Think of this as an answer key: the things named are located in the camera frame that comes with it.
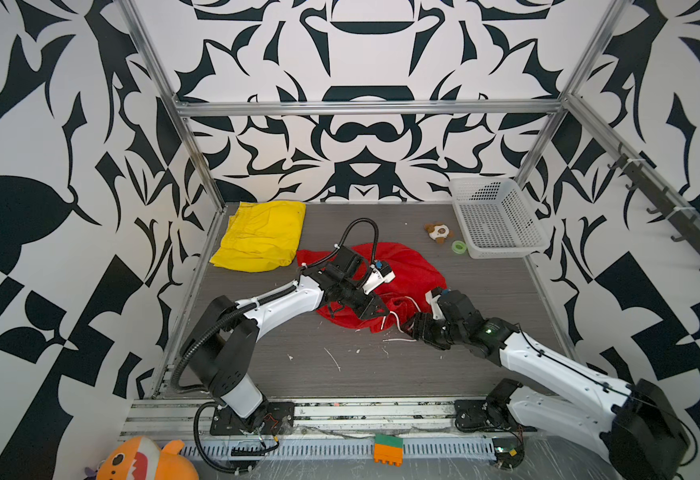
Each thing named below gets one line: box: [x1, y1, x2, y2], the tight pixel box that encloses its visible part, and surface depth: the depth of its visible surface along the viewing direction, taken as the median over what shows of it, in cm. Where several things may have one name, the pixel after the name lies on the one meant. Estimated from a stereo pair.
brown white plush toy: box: [424, 223, 455, 244], surface depth 110 cm
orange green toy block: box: [373, 434, 404, 467], surface depth 71 cm
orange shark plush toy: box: [96, 436, 200, 480], surface depth 64 cm
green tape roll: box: [451, 240, 467, 255], surface depth 110 cm
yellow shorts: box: [209, 200, 307, 272], surface depth 109 cm
